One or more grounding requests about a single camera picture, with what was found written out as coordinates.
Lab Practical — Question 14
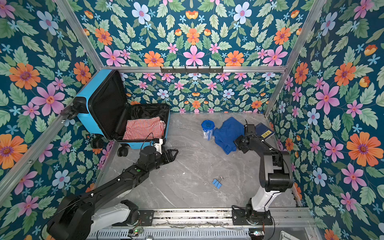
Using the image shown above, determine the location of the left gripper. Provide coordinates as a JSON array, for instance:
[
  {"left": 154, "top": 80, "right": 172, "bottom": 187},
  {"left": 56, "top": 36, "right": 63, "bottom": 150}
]
[{"left": 147, "top": 148, "right": 180, "bottom": 173}]

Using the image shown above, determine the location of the blue cloth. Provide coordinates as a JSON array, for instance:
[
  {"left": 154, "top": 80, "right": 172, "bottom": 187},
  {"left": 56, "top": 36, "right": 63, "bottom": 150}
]
[{"left": 213, "top": 117, "right": 244, "bottom": 155}]

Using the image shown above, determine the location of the red white striped shirt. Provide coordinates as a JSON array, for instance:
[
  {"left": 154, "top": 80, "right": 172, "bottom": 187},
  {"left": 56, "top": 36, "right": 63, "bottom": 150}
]
[{"left": 123, "top": 117, "right": 166, "bottom": 141}]

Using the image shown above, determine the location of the clear bottle blue lid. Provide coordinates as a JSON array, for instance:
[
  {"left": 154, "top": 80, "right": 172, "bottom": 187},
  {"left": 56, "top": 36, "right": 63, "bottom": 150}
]
[{"left": 201, "top": 120, "right": 215, "bottom": 141}]

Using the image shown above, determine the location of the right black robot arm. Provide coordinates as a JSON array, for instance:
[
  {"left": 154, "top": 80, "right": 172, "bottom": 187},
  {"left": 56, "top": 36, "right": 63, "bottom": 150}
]
[{"left": 234, "top": 124, "right": 293, "bottom": 225}]

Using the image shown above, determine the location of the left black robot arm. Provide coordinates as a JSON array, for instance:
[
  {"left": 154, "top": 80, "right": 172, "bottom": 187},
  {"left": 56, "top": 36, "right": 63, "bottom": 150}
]
[{"left": 47, "top": 146, "right": 179, "bottom": 240}]

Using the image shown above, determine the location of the dark blue book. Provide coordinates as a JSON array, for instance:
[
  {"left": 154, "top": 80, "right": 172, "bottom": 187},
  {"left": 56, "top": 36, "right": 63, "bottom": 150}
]
[{"left": 255, "top": 123, "right": 275, "bottom": 140}]

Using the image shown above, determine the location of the blue binder clip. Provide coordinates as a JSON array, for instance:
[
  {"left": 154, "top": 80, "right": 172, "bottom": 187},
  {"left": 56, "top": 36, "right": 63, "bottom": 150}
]
[{"left": 212, "top": 177, "right": 223, "bottom": 189}]

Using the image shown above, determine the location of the blue open suitcase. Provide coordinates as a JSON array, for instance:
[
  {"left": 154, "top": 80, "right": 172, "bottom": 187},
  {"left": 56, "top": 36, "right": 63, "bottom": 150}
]
[{"left": 61, "top": 69, "right": 170, "bottom": 157}]

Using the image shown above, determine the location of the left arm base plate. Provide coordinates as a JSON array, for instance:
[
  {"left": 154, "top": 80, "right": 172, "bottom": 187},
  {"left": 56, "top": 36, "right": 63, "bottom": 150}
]
[{"left": 119, "top": 209, "right": 155, "bottom": 227}]

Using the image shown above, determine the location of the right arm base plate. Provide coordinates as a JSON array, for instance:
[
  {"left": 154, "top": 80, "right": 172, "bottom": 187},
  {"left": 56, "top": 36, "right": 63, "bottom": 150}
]
[{"left": 232, "top": 208, "right": 274, "bottom": 226}]

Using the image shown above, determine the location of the metal hook rail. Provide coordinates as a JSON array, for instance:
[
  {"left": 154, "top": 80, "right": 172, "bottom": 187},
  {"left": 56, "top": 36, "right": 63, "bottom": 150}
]
[{"left": 160, "top": 66, "right": 224, "bottom": 74}]

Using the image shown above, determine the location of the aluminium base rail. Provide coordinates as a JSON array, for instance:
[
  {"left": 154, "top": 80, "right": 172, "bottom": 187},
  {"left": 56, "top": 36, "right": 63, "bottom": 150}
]
[{"left": 107, "top": 207, "right": 315, "bottom": 229}]

